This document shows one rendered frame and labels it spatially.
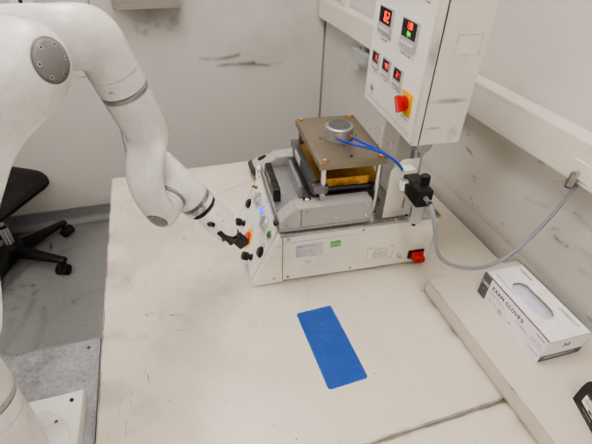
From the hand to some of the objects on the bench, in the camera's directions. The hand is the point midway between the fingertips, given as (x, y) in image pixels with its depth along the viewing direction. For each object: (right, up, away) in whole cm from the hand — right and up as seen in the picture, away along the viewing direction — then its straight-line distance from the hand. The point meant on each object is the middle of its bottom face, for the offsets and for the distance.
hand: (240, 240), depth 114 cm
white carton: (+73, -20, -8) cm, 76 cm away
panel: (-2, -3, +17) cm, 17 cm away
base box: (+26, -1, +22) cm, 33 cm away
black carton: (+77, -35, -28) cm, 89 cm away
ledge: (+78, -37, -22) cm, 90 cm away
